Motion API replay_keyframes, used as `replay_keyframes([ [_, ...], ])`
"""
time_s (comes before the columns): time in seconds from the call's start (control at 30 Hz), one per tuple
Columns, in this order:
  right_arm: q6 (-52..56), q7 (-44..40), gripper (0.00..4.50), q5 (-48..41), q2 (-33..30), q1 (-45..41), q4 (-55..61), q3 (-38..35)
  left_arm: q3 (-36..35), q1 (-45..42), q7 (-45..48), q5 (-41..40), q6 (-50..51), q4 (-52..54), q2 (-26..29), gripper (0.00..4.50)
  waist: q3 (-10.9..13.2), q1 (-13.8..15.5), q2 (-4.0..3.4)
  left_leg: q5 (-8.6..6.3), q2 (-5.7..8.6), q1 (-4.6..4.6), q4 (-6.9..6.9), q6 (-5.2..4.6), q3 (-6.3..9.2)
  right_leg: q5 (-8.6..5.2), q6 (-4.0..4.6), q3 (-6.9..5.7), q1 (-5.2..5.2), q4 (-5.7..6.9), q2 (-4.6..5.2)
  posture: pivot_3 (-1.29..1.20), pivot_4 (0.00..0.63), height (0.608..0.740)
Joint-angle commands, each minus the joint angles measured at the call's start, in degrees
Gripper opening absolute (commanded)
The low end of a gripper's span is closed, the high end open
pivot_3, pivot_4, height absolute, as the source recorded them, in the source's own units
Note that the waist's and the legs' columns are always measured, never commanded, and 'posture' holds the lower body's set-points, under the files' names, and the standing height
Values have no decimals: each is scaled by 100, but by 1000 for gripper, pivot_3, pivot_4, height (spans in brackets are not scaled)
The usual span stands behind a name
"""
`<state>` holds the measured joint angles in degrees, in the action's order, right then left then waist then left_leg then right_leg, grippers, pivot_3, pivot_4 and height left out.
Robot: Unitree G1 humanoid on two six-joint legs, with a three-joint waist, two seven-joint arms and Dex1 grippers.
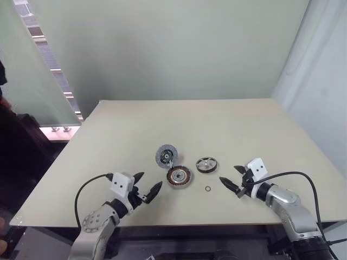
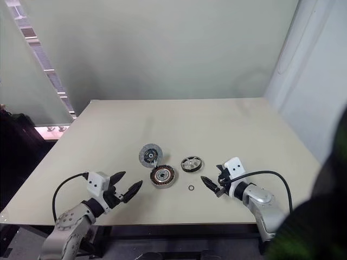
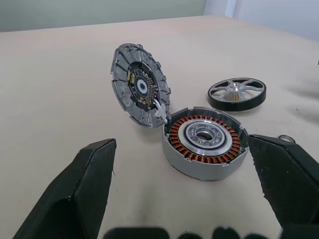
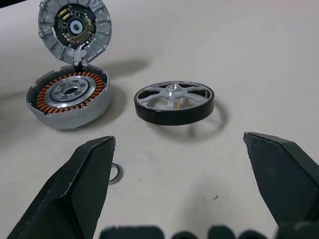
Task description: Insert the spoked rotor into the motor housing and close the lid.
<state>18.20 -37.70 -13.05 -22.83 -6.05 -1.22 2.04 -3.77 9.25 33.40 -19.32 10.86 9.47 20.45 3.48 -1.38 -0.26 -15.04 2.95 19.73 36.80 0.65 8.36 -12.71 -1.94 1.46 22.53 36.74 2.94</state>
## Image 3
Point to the black rimmed silver spoked rotor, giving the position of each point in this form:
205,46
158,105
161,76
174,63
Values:
224,104

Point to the grey motor housing copper windings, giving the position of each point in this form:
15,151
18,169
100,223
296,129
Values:
199,171

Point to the grey motor cover circuit board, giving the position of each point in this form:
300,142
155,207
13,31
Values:
119,87

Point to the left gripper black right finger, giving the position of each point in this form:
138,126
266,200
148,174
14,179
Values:
286,179

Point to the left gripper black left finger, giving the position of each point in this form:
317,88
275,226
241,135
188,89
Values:
74,194

